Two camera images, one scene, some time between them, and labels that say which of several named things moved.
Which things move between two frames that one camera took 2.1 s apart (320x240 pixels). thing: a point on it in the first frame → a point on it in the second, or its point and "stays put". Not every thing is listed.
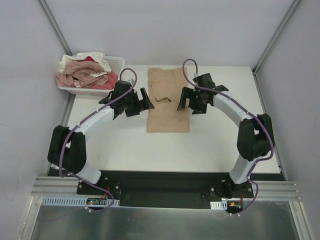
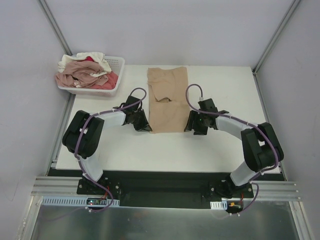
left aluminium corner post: x=45 y=7 stays put
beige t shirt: x=166 y=88 stays put
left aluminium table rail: x=68 y=109 stays put
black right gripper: x=191 y=99 → x=194 y=124
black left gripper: x=136 y=105 → x=142 y=121
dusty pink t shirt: x=77 y=73 stays put
